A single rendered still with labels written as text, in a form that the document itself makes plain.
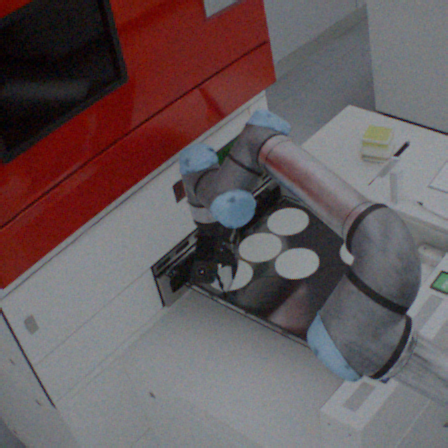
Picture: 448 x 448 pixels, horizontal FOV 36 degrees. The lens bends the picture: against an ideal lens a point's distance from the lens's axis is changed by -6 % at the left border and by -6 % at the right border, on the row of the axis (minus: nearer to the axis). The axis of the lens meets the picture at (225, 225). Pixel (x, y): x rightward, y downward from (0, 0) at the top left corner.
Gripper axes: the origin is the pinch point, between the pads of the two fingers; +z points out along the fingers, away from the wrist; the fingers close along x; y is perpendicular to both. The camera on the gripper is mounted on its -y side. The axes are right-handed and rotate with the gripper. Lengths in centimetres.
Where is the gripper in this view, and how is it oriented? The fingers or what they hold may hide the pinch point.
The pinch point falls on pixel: (223, 289)
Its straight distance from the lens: 160.9
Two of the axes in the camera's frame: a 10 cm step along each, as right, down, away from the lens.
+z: 1.6, 7.6, 6.3
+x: -9.6, -0.2, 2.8
